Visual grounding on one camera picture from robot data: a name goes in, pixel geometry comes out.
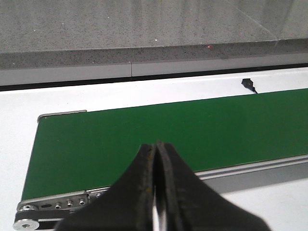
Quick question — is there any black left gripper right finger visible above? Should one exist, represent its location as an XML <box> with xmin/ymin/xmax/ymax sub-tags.
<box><xmin>155</xmin><ymin>142</ymin><xmax>270</xmax><ymax>231</ymax></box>

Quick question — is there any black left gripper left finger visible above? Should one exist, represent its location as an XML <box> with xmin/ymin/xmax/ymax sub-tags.
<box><xmin>55</xmin><ymin>144</ymin><xmax>156</xmax><ymax>231</ymax></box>

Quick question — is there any green conveyor belt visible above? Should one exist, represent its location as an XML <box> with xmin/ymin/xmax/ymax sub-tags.
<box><xmin>22</xmin><ymin>89</ymin><xmax>308</xmax><ymax>200</ymax></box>

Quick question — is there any grey granite slab left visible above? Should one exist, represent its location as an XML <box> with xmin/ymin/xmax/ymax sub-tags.
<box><xmin>0</xmin><ymin>0</ymin><xmax>277</xmax><ymax>70</ymax></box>

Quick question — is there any grey granite slab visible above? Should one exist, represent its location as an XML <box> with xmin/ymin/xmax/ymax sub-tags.
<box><xmin>230</xmin><ymin>0</ymin><xmax>308</xmax><ymax>53</ymax></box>
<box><xmin>0</xmin><ymin>0</ymin><xmax>277</xmax><ymax>70</ymax></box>

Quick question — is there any grey granite slab right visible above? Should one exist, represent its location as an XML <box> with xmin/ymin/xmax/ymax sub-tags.
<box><xmin>230</xmin><ymin>0</ymin><xmax>308</xmax><ymax>53</ymax></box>

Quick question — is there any aluminium conveyor frame rail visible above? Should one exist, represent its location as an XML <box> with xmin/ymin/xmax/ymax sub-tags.
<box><xmin>13</xmin><ymin>109</ymin><xmax>308</xmax><ymax>231</ymax></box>

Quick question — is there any black connector with cable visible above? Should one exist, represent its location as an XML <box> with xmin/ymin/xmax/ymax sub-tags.
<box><xmin>241</xmin><ymin>78</ymin><xmax>257</xmax><ymax>94</ymax></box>

